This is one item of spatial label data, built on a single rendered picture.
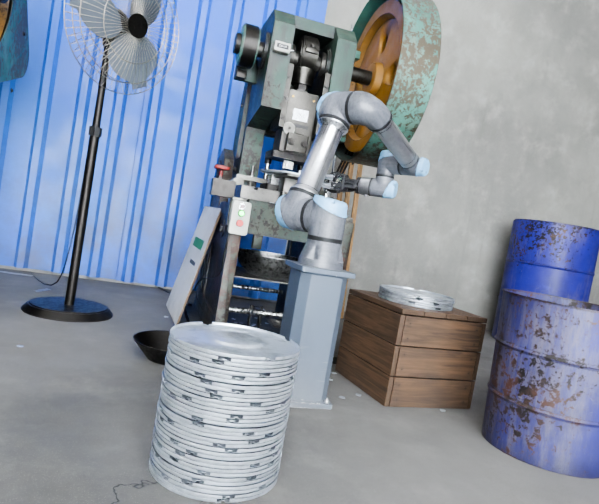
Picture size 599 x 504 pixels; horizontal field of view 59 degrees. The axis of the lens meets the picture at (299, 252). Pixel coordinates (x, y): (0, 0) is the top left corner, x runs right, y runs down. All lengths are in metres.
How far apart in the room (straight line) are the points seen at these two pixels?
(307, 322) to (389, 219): 2.39
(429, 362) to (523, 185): 2.83
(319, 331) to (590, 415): 0.81
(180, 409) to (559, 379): 1.08
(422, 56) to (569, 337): 1.29
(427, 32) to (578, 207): 2.85
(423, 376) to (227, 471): 1.02
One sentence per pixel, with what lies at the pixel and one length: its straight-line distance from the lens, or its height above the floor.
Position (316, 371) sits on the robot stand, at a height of 0.12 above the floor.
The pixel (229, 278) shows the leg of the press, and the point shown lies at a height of 0.31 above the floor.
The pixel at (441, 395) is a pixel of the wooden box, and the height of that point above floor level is 0.05.
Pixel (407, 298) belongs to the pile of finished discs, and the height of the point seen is 0.38.
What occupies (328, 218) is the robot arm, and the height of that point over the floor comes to 0.61.
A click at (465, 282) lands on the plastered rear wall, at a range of 4.37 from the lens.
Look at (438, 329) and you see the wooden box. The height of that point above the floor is 0.29.
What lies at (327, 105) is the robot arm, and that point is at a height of 1.01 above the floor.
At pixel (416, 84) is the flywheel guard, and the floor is 1.23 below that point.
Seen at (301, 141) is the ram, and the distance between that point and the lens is 2.45.
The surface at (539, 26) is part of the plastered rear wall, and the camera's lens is 4.85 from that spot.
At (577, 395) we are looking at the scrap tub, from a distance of 1.74.
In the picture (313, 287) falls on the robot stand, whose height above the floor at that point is 0.39.
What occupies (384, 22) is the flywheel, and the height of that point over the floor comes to 1.61.
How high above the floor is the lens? 0.58
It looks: 3 degrees down
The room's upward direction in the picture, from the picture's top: 10 degrees clockwise
